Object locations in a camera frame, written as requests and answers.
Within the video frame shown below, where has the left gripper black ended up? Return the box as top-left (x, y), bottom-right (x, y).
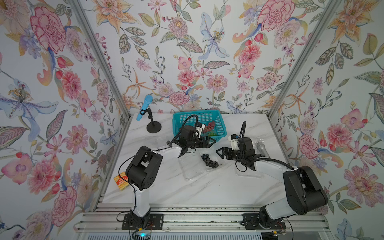
top-left (185, 134), bottom-right (215, 149)

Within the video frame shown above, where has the black grape bunch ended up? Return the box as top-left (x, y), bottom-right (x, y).
top-left (201, 154), bottom-right (219, 169)

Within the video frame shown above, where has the blue microphone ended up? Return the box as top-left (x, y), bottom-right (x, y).
top-left (136, 95), bottom-right (153, 121)

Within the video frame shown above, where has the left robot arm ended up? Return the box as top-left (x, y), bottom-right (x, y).
top-left (126, 114), bottom-right (216, 223)

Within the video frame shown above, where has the clear clamshell container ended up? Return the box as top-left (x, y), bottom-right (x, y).
top-left (178, 149), bottom-right (227, 181)
top-left (251, 138), bottom-right (270, 158)

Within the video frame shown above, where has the red grape bunch back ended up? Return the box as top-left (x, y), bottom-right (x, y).
top-left (203, 121), bottom-right (216, 136)

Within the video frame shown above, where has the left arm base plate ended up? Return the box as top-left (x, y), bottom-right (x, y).
top-left (122, 213), bottom-right (164, 231)

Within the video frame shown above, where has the teal plastic mesh basket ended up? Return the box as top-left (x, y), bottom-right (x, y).
top-left (172, 110), bottom-right (227, 142)

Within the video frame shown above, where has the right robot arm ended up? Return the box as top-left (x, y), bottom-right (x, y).
top-left (216, 135), bottom-right (329, 229)

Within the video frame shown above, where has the grey microphone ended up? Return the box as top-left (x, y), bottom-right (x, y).
top-left (257, 141), bottom-right (270, 158)

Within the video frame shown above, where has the black microphone stand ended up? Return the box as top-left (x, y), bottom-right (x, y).
top-left (137, 108), bottom-right (162, 134)

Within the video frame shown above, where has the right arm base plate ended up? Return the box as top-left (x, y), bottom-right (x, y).
top-left (240, 213), bottom-right (286, 231)

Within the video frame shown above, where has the aluminium frame post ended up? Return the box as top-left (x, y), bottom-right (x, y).
top-left (67, 0), bottom-right (132, 119)
top-left (267, 0), bottom-right (340, 121)

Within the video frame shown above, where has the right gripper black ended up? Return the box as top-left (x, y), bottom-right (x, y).
top-left (216, 147), bottom-right (246, 163)

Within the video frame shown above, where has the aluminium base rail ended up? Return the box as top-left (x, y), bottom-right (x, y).
top-left (74, 204), bottom-right (330, 233)

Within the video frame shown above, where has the right aluminium frame post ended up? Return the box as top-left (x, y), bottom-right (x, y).
top-left (267, 0), bottom-right (340, 121)

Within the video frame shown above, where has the left aluminium frame post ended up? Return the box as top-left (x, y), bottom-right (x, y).
top-left (67, 0), bottom-right (132, 119)

